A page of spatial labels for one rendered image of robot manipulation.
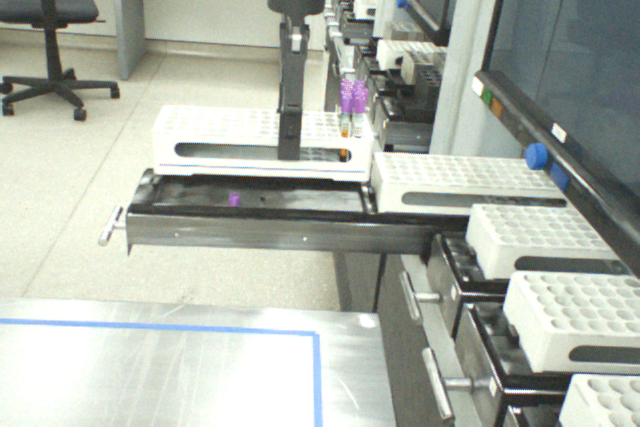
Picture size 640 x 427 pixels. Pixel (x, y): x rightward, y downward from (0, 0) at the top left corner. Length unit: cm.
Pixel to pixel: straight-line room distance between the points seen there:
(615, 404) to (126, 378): 42
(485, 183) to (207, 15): 365
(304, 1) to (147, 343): 43
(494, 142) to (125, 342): 64
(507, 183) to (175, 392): 56
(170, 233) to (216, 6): 360
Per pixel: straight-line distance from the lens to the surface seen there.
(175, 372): 62
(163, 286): 210
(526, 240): 80
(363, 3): 210
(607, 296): 76
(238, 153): 92
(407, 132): 127
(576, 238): 84
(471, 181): 92
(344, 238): 89
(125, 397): 60
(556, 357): 68
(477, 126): 102
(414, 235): 90
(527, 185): 95
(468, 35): 111
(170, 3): 446
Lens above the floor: 125
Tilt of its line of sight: 26 degrees down
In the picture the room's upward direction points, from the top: 5 degrees clockwise
